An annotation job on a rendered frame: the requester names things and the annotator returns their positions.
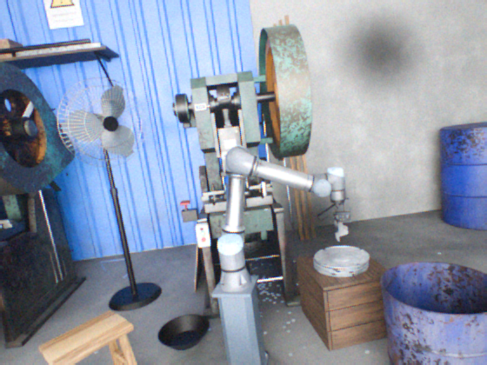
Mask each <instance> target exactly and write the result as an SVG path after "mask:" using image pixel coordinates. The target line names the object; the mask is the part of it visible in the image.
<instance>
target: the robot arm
mask: <svg viewBox="0 0 487 365"><path fill-rule="evenodd" d="M225 174H226V175H227V176H228V188H227V200H226V212H225V224H224V225H223V226H222V234H221V237H220V238H219V240H218V242H217V247H218V250H219V260H220V264H221V270H222V273H221V277H220V282H219V284H220V288H221V289H222V290H224V291H225V292H238V291H242V290H244V289H247V288H248V287H249V286H250V285H251V284H252V280H251V276H250V274H249V272H248V269H247V268H246V264H245V258H244V231H245V227H244V226H243V225H242V220H243V210H244V190H245V180H246V177H248V176H250V177H253V176H258V177H261V178H265V179H269V180H271V181H273V182H276V183H281V184H286V185H288V186H291V187H293V188H296V189H303V190H305V191H308V192H310V193H313V194H316V196H321V197H325V196H328V195H330V201H331V202H334V204H333V205H331V206H330V207H328V208H327V209H325V210H324V211H323V212H321V213H318V214H317V219H318V220H319V221H322V220H323V219H324V218H326V217H327V216H328V215H330V214H331V213H333V217H334V225H335V233H336V239H337V240H338V241H339V242H340V239H339V236H345V235H347V234H348V230H347V227H346V226H345V225H343V223H347V222H351V217H350V201H349V197H346V193H345V181H344V169H343V168H342V167H330V168H328V172H327V173H320V174H315V175H309V174H305V173H301V172H298V171H295V170H293V169H289V168H287V167H281V166H279V165H276V164H274V163H270V162H265V161H262V160H259V159H258V156H253V155H252V154H250V152H249V151H248V150H247V149H246V148H245V147H243V146H241V145H237V146H234V147H232V148H230V150H228V152H227V154H226V156H225ZM338 223H339V224H338Z"/></svg>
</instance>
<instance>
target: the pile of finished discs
mask: <svg viewBox="0 0 487 365"><path fill-rule="evenodd" d="M313 264H314V267H315V269H317V271H318V272H320V273H322V274H324V275H329V276H334V277H348V276H353V275H352V274H354V275H359V274H360V273H363V272H365V271H366V269H367V268H368V267H369V261H367V262H366V263H365V264H364V265H360V263H358V264H357V265H360V267H354V268H347V269H335V268H329V267H326V266H324V264H325V263H322V264H321V265H320V264H318V263H317V261H316V260H315V258H314V257H313Z"/></svg>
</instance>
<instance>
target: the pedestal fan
mask: <svg viewBox="0 0 487 365"><path fill-rule="evenodd" d="M117 83H118V82H117ZM117 83H115V85H114V87H113V85H112V86H110V85H109V87H107V88H109V89H108V90H106V91H105V92H104V93H103V94H102V89H101V94H100V95H101V99H100V101H101V103H100V102H99V105H100V104H101V107H100V108H101V109H100V111H101V113H100V112H99V111H98V110H99V109H98V110H97V109H96V108H95V109H94V110H97V112H99V113H95V112H94V111H93V110H92V112H94V113H92V112H91V111H90V112H91V113H90V112H89V111H88V109H89V108H90V107H92V106H93V105H94V103H97V101H98V100H97V98H96V100H94V101H95V102H94V103H93V104H91V103H90V102H93V101H91V99H90V98H89V99H90V102H89V103H90V105H91V106H89V105H88V103H86V105H88V106H89V108H88V109H87V110H86V111H85V110H83V108H82V109H77V110H76V111H74V112H70V110H71V108H72V107H71V106H72V104H73V103H74V101H76V100H74V99H73V98H74V97H73V98H71V100H74V101H73V102H72V103H71V105H70V106H68V107H67V106H66V105H65V106H66V107H67V110H66V113H67V112H68V111H69V112H70V114H69V115H68V119H67V121H66V113H65V114H63V115H65V118H62V119H65V123H58V112H59V109H60V105H61V104H62V102H61V103H60V105H59V109H58V112H57V127H58V124H62V128H61V129H63V133H64V134H68V136H71V137H72V139H73V136H74V137H75V138H76V139H77V140H79V141H80V142H83V143H92V142H94V141H96V140H97V139H99V138H100V140H99V141H100V143H101V144H102V145H100V146H99V144H100V143H99V144H98V142H99V141H98V142H97V143H96V142H94V143H96V144H98V146H99V147H101V148H102V154H101V155H103V158H104V159H100V148H99V159H97V158H95V157H93V156H92V155H93V153H92V155H91V156H90V153H89V154H86V153H85V152H86V150H85V151H84V152H83V150H82V151H81V149H80V147H81V146H82V144H81V146H80V145H79V146H80V147H79V146H77V145H75V144H74V143H76V141H74V140H75V139H73V141H74V143H73V144H74V145H75V147H78V148H79V151H81V152H83V153H84V154H86V155H87V156H89V157H90V158H95V159H97V160H99V167H100V166H101V165H100V160H102V162H103V161H105V164H106V168H107V172H108V175H109V183H110V189H109V191H110V195H111V196H112V201H113V203H114V208H115V215H116V219H117V225H118V228H119V232H120V240H121V243H122V247H123V254H124V257H125V265H126V268H127V273H128V277H129V279H130V286H127V287H125V288H124V289H121V290H119V291H117V292H116V293H115V294H114V295H113V296H112V297H111V299H110V302H109V307H110V309H111V310H115V311H130V310H134V309H141V308H143V307H145V306H147V305H148V304H150V303H152V302H154V301H155V300H156V299H157V298H158V297H159V296H160V295H161V292H162V290H161V287H159V286H158V285H156V284H155V283H149V282H143V283H138V284H136V279H135V276H134V272H133V268H132V264H131V257H130V250H129V246H128V243H127V239H126V231H125V227H124V224H123V218H122V213H121V206H120V202H119V199H118V195H117V194H118V191H117V188H115V181H114V177H113V173H112V169H111V166H110V161H114V160H110V159H109V152H110V153H111V154H114V155H123V156H125V157H126V158H127V156H131V155H132V154H134V155H135V153H134V151H133V149H134V148H135V147H136V146H137V144H135V147H134V146H133V144H134V142H135V141H134V135H133V132H132V130H133V129H131V128H128V127H126V123H127V122H125V126H124V125H118V124H119V123H120V122H119V121H118V120H119V119H120V118H121V117H123V118H124V113H125V112H124V110H127V111H128V109H129V108H128V109H126V108H127V107H126V106H125V104H126V103H127V102H128V101H129V102H130V103H131V101H130V100H129V99H128V98H127V97H126V96H125V97H126V98H127V99H128V100H127V102H125V98H124V94H125V92H124V90H125V88H124V89H123V88H122V87H121V85H120V84H119V85H120V86H118V84H117ZM123 85H124V84H123ZM110 87H112V88H110ZM124 87H126V86H125V85H124ZM86 88H87V87H86ZM126 88H127V87H126ZM87 89H88V88H87ZM84 90H86V89H85V88H84V89H83V90H81V91H82V92H84ZM127 90H129V89H128V88H127ZM81 91H80V92H77V94H78V95H77V94H76V93H75V94H76V95H77V96H76V97H75V99H76V98H78V97H79V95H82V94H81V93H82V92H81ZM123 92H124V94H123ZM79 93H80V94H79ZM75 94H74V95H75ZM125 95H127V94H125ZM127 96H128V95H127ZM79 98H80V97H79ZM87 98H88V97H87ZM69 99H70V98H69ZM71 100H70V101H69V104H70V102H71ZM80 100H81V98H80ZM130 103H129V104H130ZM129 104H128V105H129ZM133 104H134V103H133ZM133 104H132V105H131V106H132V107H133ZM62 105H63V104H62ZM86 105H85V106H86ZM99 105H98V106H99ZM63 106H64V105H63ZM85 106H83V107H85ZM95 106H96V105H95ZM95 106H93V107H95ZM98 106H96V107H98ZM70 107H71V108H70ZM86 107H87V106H86ZM93 107H92V108H93ZM125 107H126V108H125ZM68 108H69V110H68ZM135 108H136V107H135ZM135 108H134V107H133V109H132V110H135V111H136V109H135ZM132 110H131V111H132ZM135 111H134V112H135ZM123 112H124V113H123ZM134 112H133V113H134ZM128 113H129V115H130V118H131V119H130V120H129V121H132V117H131V114H130V112H129V111H128V112H127V114H128ZM121 115H123V116H121ZM120 116H121V117H120ZM119 117H120V118H119ZM118 118H119V119H118ZM123 118H122V120H124V121H126V120H125V118H124V119H123ZM117 119H118V120H117ZM120 120H121V119H120ZM124 121H121V122H124ZM132 122H133V121H132ZM58 130H59V127H58ZM63 133H60V130H59V134H60V136H61V134H63ZM69 133H70V134H69ZM61 137H62V136H61ZM62 139H63V137H62ZM78 143H79V142H78ZM94 143H92V144H94ZM137 143H139V142H137ZM73 144H72V145H73ZM92 144H91V147H92ZM96 144H94V145H95V146H97V145H96ZM75 147H74V148H75ZM133 147H134V148H133ZM74 148H73V149H74ZM132 148H133V149H132ZM135 149H136V148H135ZM136 150H137V149H136ZM137 152H138V151H137ZM123 156H121V157H123ZM121 157H120V158H121ZM120 158H118V156H117V159H118V160H119V159H120ZM95 159H94V160H95ZM127 159H128V161H129V160H130V159H131V158H130V159H129V158H127Z"/></svg>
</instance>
